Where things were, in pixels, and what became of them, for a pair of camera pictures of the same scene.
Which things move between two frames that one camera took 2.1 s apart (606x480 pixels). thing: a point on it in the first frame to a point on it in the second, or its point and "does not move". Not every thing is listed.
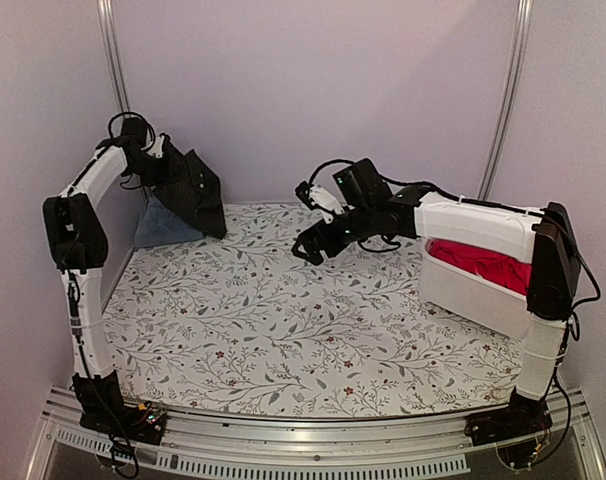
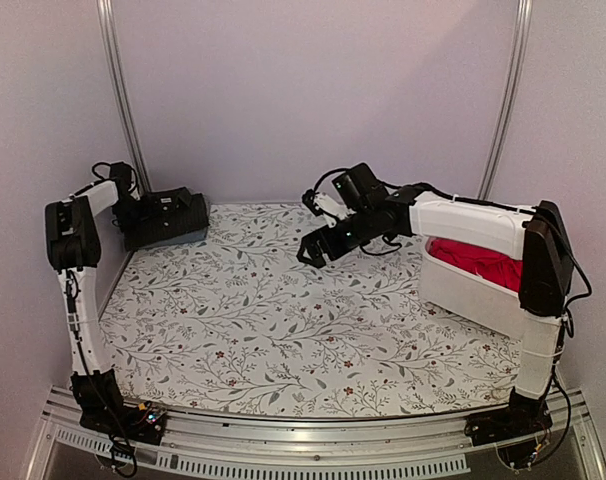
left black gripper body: x=152 y=172 to x=131 y=210
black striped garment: x=191 y=191 to x=163 y=216
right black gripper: x=308 y=238 does not move
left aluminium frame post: x=108 y=18 does not move
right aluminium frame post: x=507 y=105 does not move
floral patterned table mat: x=237 y=327 does not move
